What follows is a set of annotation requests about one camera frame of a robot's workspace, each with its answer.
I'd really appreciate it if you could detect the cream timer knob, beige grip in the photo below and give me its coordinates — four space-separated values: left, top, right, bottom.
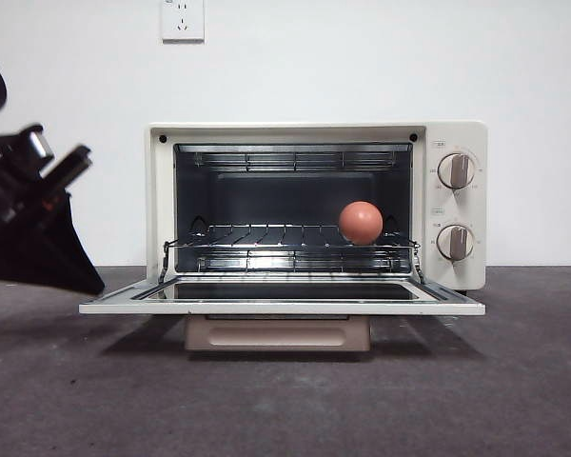
436 223 476 263

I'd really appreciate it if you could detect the cream temperature knob, beige grip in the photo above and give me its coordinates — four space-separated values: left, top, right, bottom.
437 151 477 190

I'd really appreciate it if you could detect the metal wire oven rack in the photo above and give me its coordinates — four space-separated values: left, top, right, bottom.
164 223 421 252

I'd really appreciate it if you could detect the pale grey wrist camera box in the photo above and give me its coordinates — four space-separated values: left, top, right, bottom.
26 128 55 161

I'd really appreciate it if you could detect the cream Toshiba toaster oven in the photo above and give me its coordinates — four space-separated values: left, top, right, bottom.
148 119 488 292

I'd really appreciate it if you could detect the white wall socket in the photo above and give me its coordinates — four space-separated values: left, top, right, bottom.
161 0 206 45

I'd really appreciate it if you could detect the glass oven door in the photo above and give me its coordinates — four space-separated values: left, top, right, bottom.
79 275 486 353

